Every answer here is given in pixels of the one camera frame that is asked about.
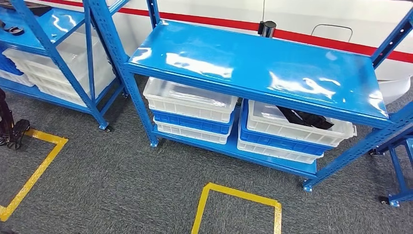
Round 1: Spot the blue metal shelf rack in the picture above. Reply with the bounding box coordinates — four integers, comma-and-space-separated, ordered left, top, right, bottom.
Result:
369, 127, 413, 208
0, 0, 131, 133
83, 0, 413, 194

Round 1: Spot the yellow floor tape square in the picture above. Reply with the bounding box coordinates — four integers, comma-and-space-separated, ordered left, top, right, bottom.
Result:
191, 182, 282, 234

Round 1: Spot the red barrier belt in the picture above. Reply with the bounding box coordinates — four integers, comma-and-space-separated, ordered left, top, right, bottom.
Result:
37, 0, 261, 32
273, 29, 413, 64

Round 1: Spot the white vehicle body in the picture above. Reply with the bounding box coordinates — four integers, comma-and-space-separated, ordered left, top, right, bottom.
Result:
30, 0, 413, 106

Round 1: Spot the white plastic crate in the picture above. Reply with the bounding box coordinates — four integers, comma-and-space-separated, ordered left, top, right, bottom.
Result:
2, 30, 112, 85
27, 69, 116, 108

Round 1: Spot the black lattice robot foot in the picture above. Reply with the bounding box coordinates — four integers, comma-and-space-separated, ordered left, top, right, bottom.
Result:
0, 89, 31, 151

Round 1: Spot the black plastic strap part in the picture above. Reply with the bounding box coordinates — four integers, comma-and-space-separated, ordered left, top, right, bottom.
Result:
276, 105, 335, 131

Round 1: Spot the black stanchion post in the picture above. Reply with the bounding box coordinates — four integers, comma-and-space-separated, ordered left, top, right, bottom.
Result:
257, 20, 278, 39

